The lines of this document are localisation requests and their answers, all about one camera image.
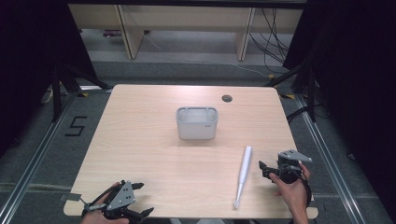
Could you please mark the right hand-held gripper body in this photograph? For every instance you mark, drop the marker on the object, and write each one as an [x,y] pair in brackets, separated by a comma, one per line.
[288,169]

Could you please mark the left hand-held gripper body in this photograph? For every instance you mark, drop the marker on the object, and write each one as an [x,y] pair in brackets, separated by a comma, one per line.
[123,196]

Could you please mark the white electric toothbrush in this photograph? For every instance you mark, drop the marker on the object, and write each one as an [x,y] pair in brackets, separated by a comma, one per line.
[244,174]

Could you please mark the grey plastic holder box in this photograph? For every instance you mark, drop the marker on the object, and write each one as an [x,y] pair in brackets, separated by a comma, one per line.
[196,129]

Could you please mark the person's right hand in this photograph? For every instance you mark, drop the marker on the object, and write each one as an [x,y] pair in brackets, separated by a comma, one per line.
[294,193]

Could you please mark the person's left hand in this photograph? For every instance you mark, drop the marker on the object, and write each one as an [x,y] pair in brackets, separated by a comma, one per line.
[96,218]

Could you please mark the black metal stand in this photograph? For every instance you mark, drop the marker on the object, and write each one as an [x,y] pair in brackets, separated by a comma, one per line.
[311,93]
[56,93]

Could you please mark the black curtain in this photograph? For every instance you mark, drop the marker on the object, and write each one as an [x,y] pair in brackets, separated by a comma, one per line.
[358,77]
[31,62]

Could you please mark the metal floor rail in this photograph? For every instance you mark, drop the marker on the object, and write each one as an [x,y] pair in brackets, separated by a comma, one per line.
[34,161]
[327,155]

